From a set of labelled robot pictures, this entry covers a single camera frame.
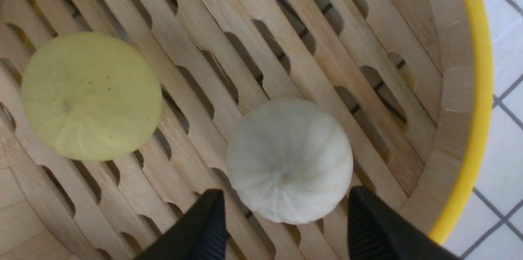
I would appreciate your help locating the yellow steamed bun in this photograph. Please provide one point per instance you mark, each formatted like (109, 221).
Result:
(91, 97)

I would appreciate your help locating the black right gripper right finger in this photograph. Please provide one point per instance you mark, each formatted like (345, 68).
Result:
(377, 232)

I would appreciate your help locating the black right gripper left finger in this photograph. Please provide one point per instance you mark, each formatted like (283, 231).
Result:
(200, 234)

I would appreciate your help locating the bamboo steamer basket yellow rim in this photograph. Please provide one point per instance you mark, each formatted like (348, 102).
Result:
(409, 80)

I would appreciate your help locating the white checkered tablecloth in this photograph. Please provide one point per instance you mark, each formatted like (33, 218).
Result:
(491, 226)

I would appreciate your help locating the white steamed bun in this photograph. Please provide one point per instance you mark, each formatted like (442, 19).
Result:
(290, 161)

